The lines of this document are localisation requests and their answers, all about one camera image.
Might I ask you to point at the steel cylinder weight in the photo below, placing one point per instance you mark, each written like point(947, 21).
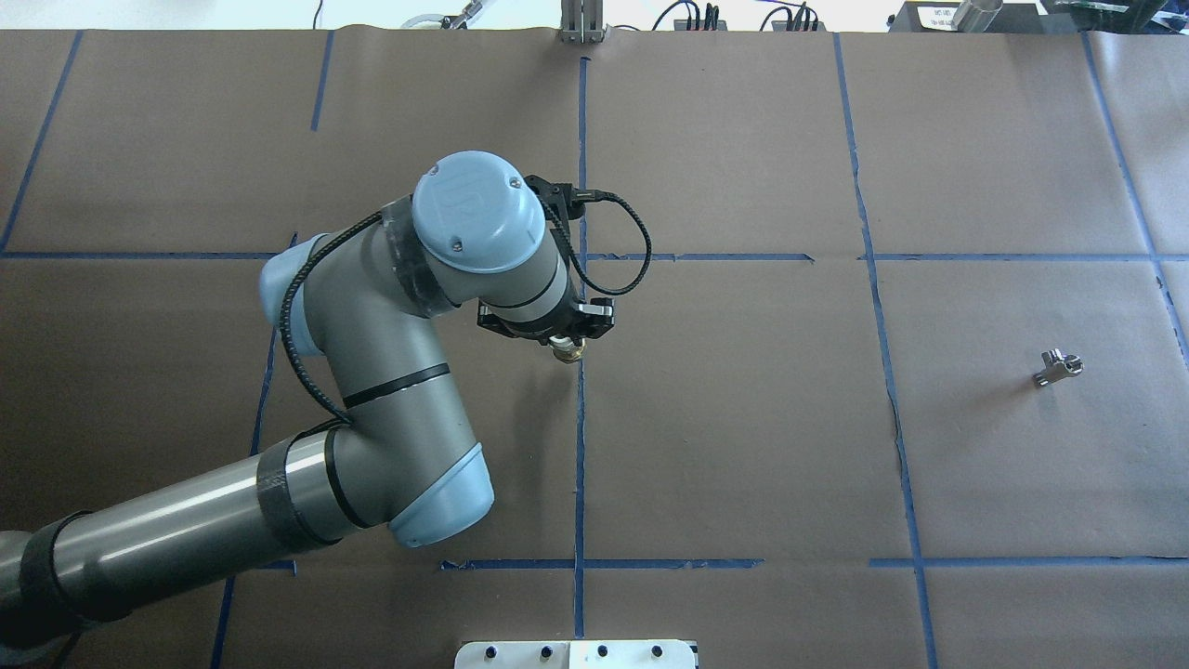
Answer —
point(975, 16)

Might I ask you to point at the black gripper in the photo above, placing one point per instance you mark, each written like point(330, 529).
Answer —
point(548, 327)

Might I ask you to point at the aluminium frame post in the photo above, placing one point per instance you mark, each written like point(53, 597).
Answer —
point(582, 22)

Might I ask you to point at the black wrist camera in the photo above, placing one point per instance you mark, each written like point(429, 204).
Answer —
point(564, 200)

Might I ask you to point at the white column with base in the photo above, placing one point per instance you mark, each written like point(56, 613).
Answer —
point(579, 653)

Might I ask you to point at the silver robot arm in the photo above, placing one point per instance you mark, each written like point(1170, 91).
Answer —
point(353, 311)

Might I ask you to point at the chrome pipe fitting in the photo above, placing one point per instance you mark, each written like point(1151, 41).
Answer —
point(1057, 367)

